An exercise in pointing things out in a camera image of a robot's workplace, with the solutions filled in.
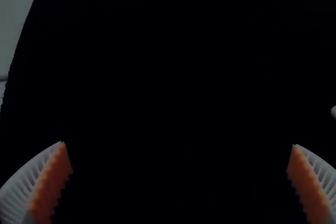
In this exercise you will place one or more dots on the black mat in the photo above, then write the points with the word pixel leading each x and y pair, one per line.
pixel 168 77

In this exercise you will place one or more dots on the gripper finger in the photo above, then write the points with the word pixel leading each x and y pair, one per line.
pixel 315 190
pixel 23 195

